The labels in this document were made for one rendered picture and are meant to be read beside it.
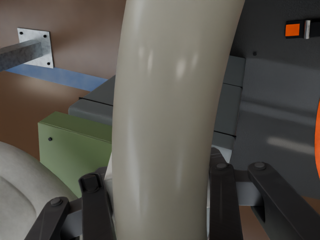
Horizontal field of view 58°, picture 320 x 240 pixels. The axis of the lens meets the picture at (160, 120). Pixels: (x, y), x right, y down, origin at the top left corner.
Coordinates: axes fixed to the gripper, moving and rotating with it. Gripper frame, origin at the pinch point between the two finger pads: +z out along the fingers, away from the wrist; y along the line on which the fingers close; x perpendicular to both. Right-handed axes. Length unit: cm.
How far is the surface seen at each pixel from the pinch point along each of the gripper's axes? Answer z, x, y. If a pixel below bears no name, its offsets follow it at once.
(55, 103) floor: 152, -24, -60
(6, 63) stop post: 123, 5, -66
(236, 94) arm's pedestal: 68, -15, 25
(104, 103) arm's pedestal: 53, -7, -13
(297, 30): 101, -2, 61
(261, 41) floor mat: 107, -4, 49
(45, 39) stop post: 145, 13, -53
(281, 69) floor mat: 106, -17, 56
